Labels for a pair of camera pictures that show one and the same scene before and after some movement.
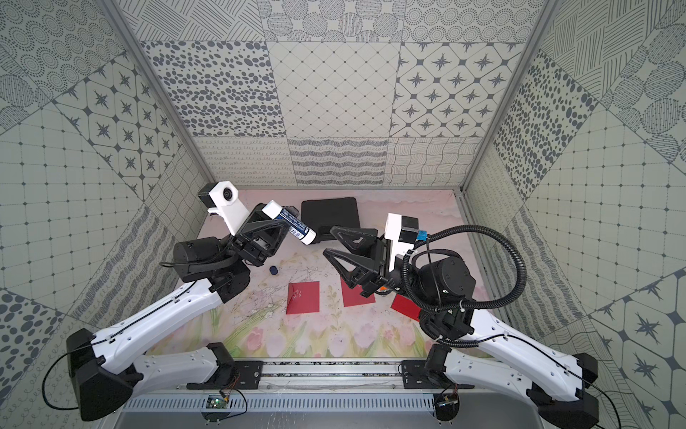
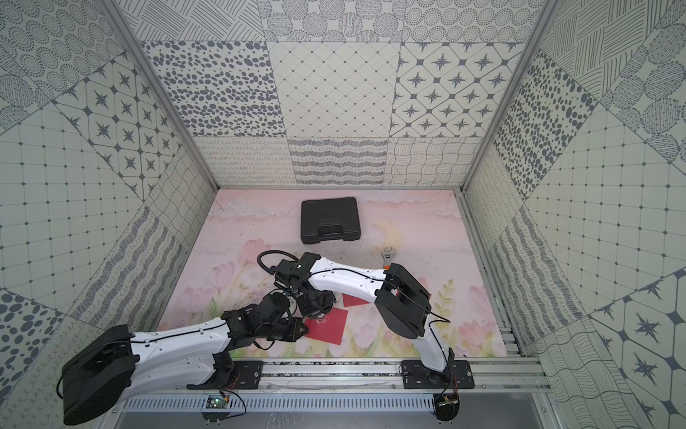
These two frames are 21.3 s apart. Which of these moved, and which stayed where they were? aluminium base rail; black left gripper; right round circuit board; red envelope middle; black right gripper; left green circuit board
Moved: black right gripper; black left gripper
Stayed: left green circuit board; red envelope middle; aluminium base rail; right round circuit board
